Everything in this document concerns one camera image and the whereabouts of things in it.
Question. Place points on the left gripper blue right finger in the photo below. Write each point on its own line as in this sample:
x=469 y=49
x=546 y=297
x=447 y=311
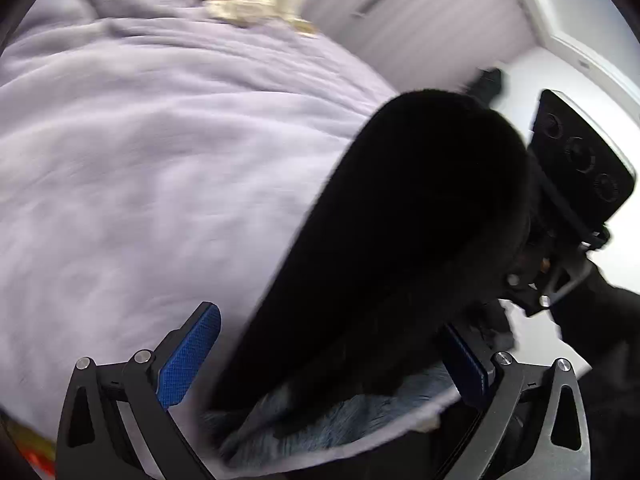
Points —
x=469 y=362

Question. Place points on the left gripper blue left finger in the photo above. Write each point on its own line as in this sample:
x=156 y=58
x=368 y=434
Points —
x=180 y=355

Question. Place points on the black pants with patterned waistband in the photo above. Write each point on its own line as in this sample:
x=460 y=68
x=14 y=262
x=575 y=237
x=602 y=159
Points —
x=422 y=216

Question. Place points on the black jacket on rack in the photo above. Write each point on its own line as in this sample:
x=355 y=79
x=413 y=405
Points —
x=486 y=87

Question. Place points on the red printed bag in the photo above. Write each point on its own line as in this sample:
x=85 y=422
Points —
x=37 y=450

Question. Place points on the lilac plush bed blanket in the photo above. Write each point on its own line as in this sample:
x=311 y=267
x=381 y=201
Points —
x=152 y=159

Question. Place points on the pale pink curtains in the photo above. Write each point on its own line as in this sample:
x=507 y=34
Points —
x=418 y=44

